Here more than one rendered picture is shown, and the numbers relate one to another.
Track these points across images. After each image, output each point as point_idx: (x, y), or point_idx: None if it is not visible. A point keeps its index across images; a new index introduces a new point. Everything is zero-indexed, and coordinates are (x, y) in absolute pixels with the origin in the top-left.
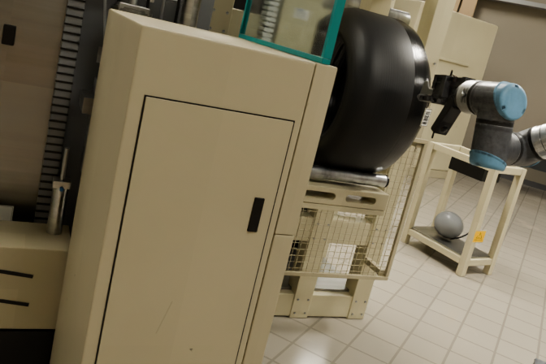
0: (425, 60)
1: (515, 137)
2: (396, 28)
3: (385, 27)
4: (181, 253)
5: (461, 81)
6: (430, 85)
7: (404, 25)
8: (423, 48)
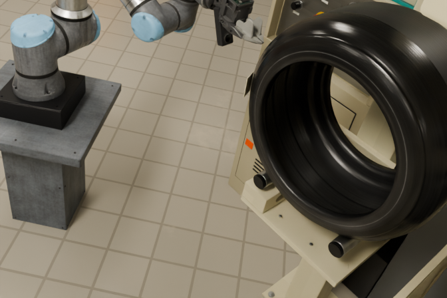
0: (283, 30)
1: (165, 1)
2: (340, 8)
3: (348, 5)
4: None
5: None
6: (263, 59)
7: (342, 12)
8: (297, 24)
